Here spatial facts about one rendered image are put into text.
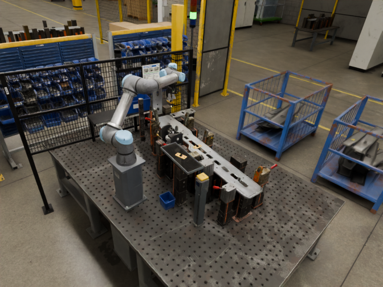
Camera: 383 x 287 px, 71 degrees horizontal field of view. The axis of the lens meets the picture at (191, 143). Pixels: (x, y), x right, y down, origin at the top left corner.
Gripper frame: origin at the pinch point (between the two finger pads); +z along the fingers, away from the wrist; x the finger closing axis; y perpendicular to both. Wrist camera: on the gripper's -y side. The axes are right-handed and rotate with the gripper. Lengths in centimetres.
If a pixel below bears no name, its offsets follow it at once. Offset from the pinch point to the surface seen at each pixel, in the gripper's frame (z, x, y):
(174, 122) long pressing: 27.0, 6.6, -0.7
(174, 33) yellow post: -43, 43, -63
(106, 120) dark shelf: 25, -52, -34
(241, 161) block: 22, 15, 86
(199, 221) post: 50, -35, 99
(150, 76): -3, 9, -55
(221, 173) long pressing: 25, -7, 87
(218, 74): 80, 247, -200
